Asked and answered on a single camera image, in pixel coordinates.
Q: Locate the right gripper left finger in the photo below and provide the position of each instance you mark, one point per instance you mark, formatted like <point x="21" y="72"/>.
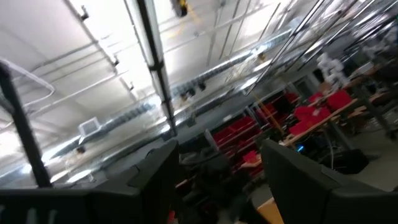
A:
<point x="124" y="202"/>

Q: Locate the red storage bin rack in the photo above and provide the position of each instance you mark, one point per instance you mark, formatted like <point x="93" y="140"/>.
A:
<point x="236" y="130"/>

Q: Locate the white ceiling vent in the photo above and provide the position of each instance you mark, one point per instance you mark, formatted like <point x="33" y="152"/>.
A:
<point x="89" y="127"/>

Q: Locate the red storage bins stack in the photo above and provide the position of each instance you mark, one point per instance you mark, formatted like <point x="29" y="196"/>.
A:
<point x="308" y="115"/>

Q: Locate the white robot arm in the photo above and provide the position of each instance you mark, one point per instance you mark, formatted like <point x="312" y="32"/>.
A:
<point x="332" y="70"/>

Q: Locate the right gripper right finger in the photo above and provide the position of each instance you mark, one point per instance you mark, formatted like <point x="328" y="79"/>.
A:
<point x="311" y="199"/>

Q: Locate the silver ventilation duct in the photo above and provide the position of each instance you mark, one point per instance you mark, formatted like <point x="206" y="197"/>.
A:
<point x="217" y="67"/>
<point x="124" y="116"/>

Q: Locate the wooden workbench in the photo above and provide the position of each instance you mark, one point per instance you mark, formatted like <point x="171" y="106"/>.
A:
<point x="320" y="123"/>

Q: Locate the black frame post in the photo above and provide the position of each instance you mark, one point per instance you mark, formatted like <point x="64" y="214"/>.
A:
<point x="25" y="130"/>
<point x="157" y="67"/>

